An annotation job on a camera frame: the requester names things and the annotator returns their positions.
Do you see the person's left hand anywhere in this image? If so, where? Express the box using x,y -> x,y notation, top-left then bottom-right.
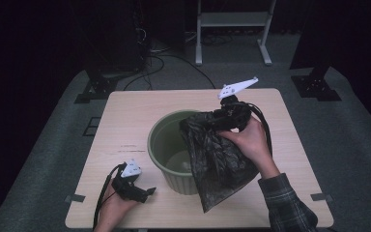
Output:
93,186 -> 140,232

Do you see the grey tape strip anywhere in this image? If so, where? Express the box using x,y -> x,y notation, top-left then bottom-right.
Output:
65,193 -> 86,204
310,192 -> 333,203

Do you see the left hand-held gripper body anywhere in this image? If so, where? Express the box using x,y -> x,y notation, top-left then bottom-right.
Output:
110,159 -> 150,204

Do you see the green plastic trash bin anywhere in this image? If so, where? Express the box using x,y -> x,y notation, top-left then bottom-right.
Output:
147,109 -> 207,196

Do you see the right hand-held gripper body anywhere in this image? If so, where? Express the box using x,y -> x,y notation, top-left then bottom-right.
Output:
212,76 -> 260,131

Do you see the black equipment cabinet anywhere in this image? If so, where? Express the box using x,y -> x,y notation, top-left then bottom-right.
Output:
85,0 -> 151,73

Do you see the long black floor cable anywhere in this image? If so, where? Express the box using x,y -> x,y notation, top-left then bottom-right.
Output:
148,53 -> 216,90

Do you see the looped black floor cable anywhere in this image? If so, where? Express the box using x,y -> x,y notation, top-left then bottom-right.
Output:
123,55 -> 166,91

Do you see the black stand base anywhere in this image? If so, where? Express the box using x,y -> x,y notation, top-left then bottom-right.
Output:
73,69 -> 120,104
290,64 -> 342,102

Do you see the bundle of black cables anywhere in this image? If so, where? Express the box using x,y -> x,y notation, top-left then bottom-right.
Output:
202,32 -> 237,46

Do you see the person's right hand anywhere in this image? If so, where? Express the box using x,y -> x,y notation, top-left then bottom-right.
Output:
216,115 -> 281,180

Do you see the right hand-held gripper black cable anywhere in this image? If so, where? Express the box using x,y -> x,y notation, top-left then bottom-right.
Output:
238,101 -> 273,157

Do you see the black floor tape outline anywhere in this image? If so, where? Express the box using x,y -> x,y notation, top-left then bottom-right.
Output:
82,116 -> 101,137

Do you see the black plastic garbage bag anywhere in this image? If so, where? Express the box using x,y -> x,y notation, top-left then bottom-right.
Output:
179,110 -> 261,214

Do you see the white metal stand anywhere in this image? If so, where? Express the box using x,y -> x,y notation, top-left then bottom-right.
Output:
195,0 -> 277,67

